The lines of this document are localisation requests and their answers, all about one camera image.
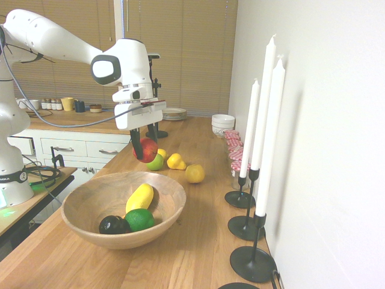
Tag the yellow pear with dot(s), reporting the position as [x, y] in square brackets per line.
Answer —
[175, 162]

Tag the stack of white bowls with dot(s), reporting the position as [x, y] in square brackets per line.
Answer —
[222, 122]

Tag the short black candle holder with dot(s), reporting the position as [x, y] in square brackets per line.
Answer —
[237, 199]

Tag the black round holder base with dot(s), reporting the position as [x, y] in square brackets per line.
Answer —
[237, 286]

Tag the red-topped wrist camera box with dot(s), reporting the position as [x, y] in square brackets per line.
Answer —
[154, 102]

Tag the green lime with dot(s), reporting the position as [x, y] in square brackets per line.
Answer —
[139, 219]

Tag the small brown bowl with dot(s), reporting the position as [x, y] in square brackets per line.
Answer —
[95, 108]

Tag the round yellow orange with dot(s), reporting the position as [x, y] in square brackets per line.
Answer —
[194, 173]

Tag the stack of white plates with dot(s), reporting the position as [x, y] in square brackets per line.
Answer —
[174, 113]

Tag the green apple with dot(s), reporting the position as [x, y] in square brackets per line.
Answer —
[157, 164]

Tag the wooden robot table black edge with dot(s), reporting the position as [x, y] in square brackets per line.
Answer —
[21, 210]

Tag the tall black candle holder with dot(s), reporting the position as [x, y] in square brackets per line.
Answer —
[243, 227]
[251, 265]

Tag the small yellow lemon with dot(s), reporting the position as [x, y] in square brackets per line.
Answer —
[163, 153]

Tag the tallest white candle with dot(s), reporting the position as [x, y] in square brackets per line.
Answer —
[266, 90]

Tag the grey stereo camera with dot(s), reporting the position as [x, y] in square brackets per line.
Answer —
[154, 56]

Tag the long yellow fruit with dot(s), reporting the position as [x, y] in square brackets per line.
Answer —
[139, 197]

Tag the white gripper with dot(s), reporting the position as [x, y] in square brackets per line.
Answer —
[135, 116]

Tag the small spice jar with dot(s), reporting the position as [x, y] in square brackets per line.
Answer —
[48, 104]
[59, 105]
[53, 104]
[44, 104]

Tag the narrow brown window blind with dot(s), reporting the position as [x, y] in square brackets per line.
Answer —
[75, 18]

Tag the black clamp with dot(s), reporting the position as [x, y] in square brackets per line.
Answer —
[57, 158]

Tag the dark blue cup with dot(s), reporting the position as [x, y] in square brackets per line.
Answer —
[79, 106]

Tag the medium white candle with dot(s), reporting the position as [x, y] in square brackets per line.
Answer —
[270, 144]

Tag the wide brown window blind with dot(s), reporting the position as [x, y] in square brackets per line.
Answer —
[195, 54]

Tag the white mug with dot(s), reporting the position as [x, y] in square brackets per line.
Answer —
[22, 103]
[33, 104]

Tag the short white candle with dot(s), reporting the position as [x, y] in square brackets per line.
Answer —
[251, 126]

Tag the large wooden bowl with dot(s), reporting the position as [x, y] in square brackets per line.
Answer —
[90, 234]

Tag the black avocado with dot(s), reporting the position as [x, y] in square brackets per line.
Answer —
[113, 225]

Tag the yellow mug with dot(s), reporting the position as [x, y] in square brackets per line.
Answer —
[67, 104]

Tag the black camera stand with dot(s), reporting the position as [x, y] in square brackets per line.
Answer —
[162, 134]

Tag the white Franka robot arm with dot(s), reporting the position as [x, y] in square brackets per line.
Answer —
[45, 36]

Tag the white window frame post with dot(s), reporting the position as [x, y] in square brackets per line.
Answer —
[119, 21]

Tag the red apple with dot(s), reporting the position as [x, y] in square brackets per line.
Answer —
[149, 150]

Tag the glass jar red checked lid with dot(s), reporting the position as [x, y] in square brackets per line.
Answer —
[235, 149]
[233, 142]
[236, 168]
[232, 134]
[235, 156]

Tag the white drawer cabinet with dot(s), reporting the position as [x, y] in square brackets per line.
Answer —
[75, 156]

